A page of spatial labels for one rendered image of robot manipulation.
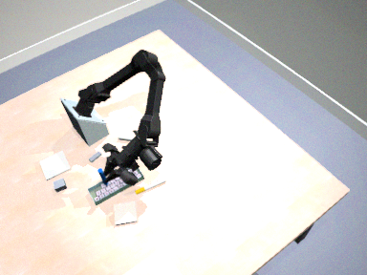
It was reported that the blue stylus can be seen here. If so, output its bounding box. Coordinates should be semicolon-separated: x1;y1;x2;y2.
98;169;109;187

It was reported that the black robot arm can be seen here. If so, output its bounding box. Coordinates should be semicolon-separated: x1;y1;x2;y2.
73;50;166;171

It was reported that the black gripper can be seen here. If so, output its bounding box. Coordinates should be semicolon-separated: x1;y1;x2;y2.
102;143;139;186

